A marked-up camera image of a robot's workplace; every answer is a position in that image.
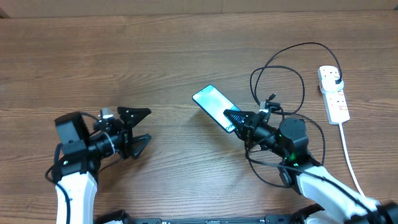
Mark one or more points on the white power strip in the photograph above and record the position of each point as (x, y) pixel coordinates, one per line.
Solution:
(335, 103)

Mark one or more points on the Galaxy smartphone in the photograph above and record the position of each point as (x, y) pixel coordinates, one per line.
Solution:
(214, 103)

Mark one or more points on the white charger adapter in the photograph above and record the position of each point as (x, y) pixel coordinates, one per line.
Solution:
(330, 85)

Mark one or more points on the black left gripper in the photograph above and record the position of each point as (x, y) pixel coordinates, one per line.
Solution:
(125, 133)

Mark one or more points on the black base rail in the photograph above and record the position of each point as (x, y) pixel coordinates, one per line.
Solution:
(214, 220)

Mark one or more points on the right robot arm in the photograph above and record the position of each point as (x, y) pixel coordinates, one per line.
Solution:
(334, 202)

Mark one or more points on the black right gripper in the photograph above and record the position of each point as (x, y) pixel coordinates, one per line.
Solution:
(250, 121)

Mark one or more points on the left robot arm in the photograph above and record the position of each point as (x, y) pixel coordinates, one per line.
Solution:
(86, 140)

